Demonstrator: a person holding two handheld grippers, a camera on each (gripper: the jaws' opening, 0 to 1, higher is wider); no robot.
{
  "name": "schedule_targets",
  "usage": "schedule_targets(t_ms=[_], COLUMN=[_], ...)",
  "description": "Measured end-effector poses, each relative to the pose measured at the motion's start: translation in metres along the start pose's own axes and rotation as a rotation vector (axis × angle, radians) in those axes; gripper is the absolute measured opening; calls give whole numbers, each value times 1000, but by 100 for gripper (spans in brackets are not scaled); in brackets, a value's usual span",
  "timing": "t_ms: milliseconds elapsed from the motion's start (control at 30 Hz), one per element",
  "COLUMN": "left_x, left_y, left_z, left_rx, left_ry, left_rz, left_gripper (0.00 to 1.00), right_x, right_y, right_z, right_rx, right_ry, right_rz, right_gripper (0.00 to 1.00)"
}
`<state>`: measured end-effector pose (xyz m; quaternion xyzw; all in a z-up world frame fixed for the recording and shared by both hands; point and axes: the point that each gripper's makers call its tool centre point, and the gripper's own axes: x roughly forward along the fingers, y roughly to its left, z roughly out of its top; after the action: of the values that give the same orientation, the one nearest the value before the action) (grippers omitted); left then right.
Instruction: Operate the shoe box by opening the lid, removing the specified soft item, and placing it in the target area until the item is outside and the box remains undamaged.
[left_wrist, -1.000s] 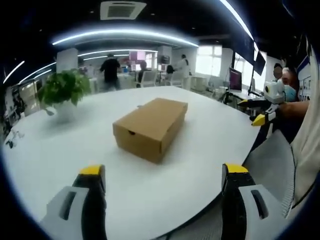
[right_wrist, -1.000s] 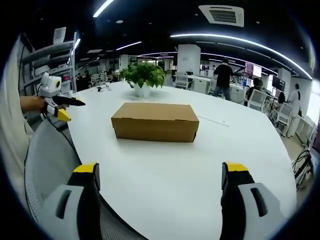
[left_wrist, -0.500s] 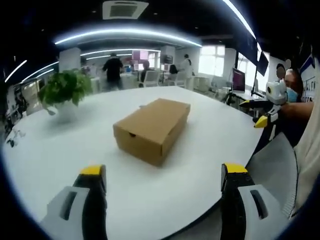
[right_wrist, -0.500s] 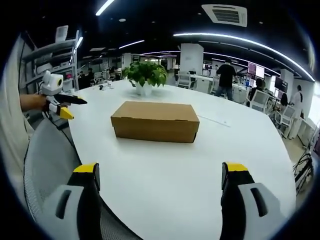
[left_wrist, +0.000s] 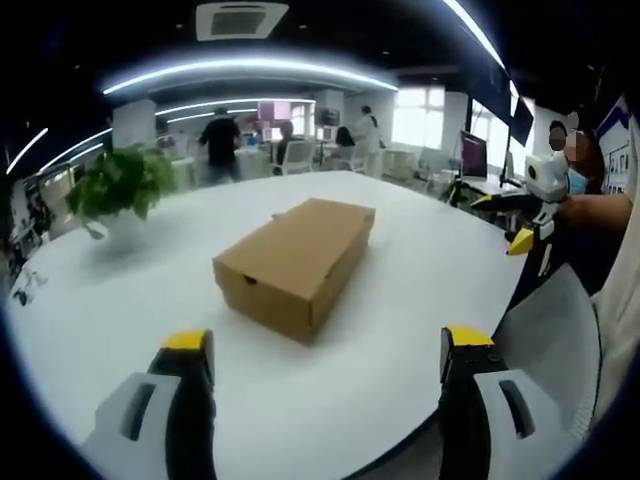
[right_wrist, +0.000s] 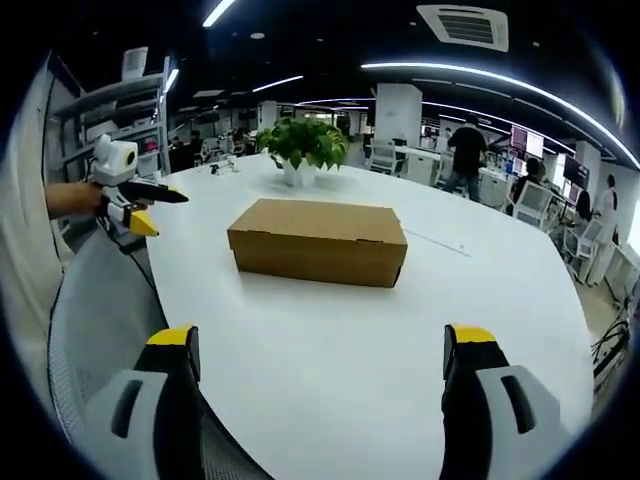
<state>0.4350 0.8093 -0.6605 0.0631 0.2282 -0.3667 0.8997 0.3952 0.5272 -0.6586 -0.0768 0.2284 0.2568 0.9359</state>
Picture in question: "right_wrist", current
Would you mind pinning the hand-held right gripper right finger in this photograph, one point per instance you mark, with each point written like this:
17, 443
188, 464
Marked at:
492, 400

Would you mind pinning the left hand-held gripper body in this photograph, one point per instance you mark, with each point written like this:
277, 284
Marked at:
115, 162

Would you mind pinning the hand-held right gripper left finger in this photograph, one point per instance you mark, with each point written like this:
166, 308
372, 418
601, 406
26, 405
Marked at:
150, 400

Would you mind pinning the brown cardboard shoe box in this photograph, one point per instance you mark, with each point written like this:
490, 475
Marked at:
320, 242

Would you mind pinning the person's left hand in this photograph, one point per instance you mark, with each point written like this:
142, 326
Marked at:
75, 200

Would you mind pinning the metal storage shelf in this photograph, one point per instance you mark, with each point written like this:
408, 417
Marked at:
117, 125

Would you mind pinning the grey mesh office chair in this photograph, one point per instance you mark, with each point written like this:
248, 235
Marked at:
135, 360

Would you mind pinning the small device on table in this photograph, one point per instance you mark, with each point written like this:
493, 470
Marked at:
224, 166

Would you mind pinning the green potted plant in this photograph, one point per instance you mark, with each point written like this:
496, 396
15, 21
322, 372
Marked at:
302, 147

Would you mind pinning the white office chair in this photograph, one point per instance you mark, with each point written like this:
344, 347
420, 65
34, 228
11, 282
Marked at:
385, 156
580, 240
534, 202

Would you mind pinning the computer monitor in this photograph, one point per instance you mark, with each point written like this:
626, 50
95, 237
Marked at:
526, 142

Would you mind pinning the ceiling air conditioner vent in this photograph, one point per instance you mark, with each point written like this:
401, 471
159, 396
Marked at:
465, 25

